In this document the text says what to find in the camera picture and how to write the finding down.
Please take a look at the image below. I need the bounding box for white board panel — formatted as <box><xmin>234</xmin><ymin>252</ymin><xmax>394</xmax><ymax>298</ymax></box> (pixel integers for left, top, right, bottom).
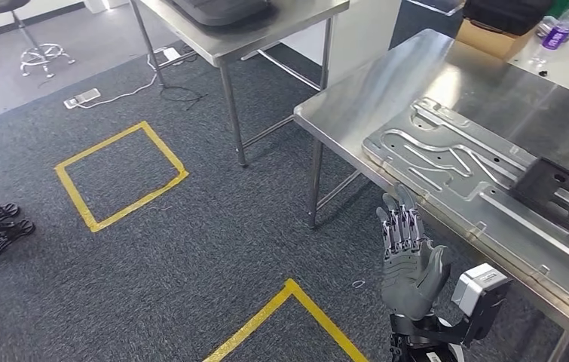
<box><xmin>281</xmin><ymin>0</ymin><xmax>403</xmax><ymax>90</ymax></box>

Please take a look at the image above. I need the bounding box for steel workbench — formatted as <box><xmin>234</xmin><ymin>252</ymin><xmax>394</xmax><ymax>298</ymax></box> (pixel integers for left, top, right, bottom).
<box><xmin>292</xmin><ymin>28</ymin><xmax>569</xmax><ymax>362</ymax></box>

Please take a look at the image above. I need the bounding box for clear bottle purple label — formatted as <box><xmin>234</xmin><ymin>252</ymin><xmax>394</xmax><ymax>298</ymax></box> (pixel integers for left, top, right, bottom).
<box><xmin>531</xmin><ymin>0</ymin><xmax>569</xmax><ymax>69</ymax></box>

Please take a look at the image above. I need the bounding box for steel table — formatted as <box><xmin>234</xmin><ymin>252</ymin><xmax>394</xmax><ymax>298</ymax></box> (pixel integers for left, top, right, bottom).
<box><xmin>129</xmin><ymin>0</ymin><xmax>351</xmax><ymax>168</ymax></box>

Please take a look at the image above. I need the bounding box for black plastic bracket part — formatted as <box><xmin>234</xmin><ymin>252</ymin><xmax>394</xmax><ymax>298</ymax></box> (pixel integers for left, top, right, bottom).
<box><xmin>509</xmin><ymin>157</ymin><xmax>569</xmax><ymax>256</ymax></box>

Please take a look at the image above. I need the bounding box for dark flat case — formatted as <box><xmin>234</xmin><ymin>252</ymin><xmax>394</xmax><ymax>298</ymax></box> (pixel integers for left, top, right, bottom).
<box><xmin>171</xmin><ymin>0</ymin><xmax>274</xmax><ymax>27</ymax></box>

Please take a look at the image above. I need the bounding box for cardboard box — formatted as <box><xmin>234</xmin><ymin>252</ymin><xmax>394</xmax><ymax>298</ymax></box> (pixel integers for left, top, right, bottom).
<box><xmin>455</xmin><ymin>19</ymin><xmax>538</xmax><ymax>61</ymax></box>

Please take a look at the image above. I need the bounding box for stamped metal panel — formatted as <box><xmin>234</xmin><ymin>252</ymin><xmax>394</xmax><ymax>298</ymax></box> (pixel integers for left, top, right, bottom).
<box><xmin>362</xmin><ymin>97</ymin><xmax>569</xmax><ymax>321</ymax></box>

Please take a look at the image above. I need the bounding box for yellow floor tape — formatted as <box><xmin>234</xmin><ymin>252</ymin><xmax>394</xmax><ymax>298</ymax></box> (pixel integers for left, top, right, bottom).
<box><xmin>203</xmin><ymin>278</ymin><xmax>370</xmax><ymax>362</ymax></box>
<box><xmin>54</xmin><ymin>121</ymin><xmax>190</xmax><ymax>234</ymax></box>

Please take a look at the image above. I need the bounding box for round stool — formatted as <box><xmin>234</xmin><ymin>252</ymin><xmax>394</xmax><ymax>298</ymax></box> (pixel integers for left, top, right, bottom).
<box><xmin>0</xmin><ymin>0</ymin><xmax>76</xmax><ymax>79</ymax></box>

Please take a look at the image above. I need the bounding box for black humanoid robot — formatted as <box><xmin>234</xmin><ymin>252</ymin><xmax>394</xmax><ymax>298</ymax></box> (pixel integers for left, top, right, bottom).
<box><xmin>0</xmin><ymin>201</ymin><xmax>36</xmax><ymax>259</ymax></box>

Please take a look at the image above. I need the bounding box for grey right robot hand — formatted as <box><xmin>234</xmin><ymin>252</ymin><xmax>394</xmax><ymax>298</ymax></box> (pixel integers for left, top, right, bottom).
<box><xmin>375</xmin><ymin>183</ymin><xmax>455</xmax><ymax>322</ymax></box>

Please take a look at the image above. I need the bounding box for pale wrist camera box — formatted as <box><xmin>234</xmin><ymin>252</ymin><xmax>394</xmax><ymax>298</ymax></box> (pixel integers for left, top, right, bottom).
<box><xmin>451</xmin><ymin>263</ymin><xmax>513</xmax><ymax>318</ymax></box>

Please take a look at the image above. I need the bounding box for white power strip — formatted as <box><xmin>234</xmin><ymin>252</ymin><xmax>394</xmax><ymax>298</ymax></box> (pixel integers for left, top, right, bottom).
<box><xmin>63</xmin><ymin>87</ymin><xmax>102</xmax><ymax>110</ymax></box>

